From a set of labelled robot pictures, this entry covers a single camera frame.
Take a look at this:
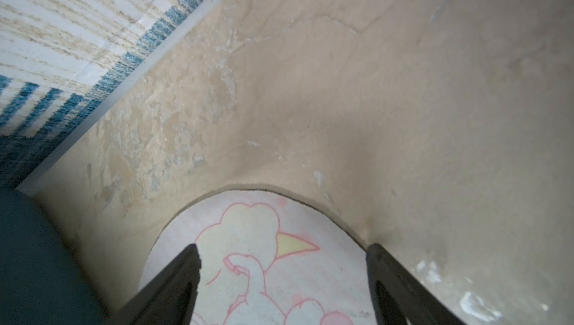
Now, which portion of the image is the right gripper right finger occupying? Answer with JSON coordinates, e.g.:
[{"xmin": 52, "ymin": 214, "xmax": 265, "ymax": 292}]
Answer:
[{"xmin": 366, "ymin": 244, "xmax": 463, "ymax": 324}]

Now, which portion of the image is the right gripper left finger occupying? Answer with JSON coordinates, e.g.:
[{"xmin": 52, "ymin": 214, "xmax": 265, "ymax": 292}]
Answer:
[{"xmin": 106, "ymin": 244, "xmax": 202, "ymax": 325}]

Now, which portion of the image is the pink cartoon coaster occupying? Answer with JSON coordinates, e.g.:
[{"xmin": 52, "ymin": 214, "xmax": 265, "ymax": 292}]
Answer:
[{"xmin": 140, "ymin": 190, "xmax": 375, "ymax": 324}]

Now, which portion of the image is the teal plastic storage box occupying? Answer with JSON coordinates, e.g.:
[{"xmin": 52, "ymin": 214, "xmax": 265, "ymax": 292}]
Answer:
[{"xmin": 0, "ymin": 187, "xmax": 109, "ymax": 325}]

